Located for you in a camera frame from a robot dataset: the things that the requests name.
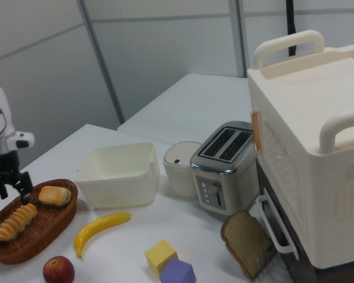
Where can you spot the cream plastic tub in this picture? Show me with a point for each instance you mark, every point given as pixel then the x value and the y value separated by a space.
pixel 118 188

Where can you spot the yellow banana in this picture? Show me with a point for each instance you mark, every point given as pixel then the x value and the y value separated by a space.
pixel 100 225

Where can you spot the striped spiral bread roll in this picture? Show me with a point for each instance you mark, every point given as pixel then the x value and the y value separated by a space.
pixel 16 221

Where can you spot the red apple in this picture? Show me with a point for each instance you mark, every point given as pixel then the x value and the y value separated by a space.
pixel 58 271

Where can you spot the brown bread slice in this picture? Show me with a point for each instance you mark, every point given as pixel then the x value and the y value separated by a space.
pixel 245 238

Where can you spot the yellow cube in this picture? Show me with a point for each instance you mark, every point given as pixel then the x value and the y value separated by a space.
pixel 159 255

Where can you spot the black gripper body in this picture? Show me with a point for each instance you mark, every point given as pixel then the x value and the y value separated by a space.
pixel 3 163

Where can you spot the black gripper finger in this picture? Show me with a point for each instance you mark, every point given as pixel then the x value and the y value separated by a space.
pixel 25 184
pixel 2 187

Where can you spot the silver cream two-slot toaster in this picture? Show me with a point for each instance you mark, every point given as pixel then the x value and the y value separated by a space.
pixel 239 182

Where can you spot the black pole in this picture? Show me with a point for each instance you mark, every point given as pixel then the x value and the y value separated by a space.
pixel 291 26

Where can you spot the brown wicker basket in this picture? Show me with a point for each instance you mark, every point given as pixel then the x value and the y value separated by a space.
pixel 41 233

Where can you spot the purple cube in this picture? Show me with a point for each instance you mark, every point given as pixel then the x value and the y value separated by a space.
pixel 178 272

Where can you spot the small cream lidded bin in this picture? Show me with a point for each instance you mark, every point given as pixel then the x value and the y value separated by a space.
pixel 180 177

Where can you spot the square golden bread bun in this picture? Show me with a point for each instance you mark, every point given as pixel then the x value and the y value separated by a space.
pixel 54 195

